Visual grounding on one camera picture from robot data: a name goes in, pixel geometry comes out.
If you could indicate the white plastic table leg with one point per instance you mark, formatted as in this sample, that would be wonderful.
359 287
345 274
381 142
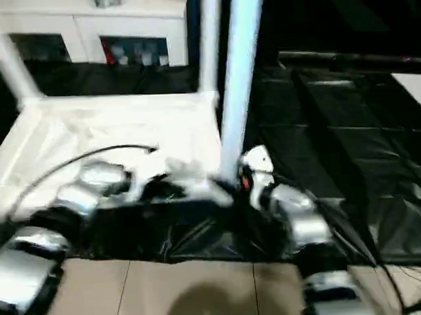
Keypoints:
210 43
240 77
13 57

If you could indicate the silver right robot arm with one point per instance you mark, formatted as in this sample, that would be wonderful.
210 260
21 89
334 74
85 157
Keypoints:
302 213

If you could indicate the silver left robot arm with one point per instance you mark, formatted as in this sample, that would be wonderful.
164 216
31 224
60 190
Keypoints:
77 193

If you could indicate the black glossy mat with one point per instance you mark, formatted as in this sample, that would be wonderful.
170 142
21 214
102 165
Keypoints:
334 143

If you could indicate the long black bar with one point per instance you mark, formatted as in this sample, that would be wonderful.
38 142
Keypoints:
349 57

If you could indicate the white cabinet with glass doors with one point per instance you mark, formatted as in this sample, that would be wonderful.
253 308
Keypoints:
88 27

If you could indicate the white flat board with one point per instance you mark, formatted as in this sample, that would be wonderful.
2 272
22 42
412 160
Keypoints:
414 91

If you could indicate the dark object on cabinet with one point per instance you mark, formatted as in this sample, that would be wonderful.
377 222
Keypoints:
107 0

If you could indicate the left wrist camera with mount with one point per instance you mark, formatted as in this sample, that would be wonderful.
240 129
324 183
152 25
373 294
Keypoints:
145 177

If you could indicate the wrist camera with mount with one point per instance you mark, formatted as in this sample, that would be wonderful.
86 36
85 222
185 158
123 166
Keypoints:
145 177
259 162

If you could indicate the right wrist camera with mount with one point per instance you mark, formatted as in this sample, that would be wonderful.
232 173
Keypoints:
259 162

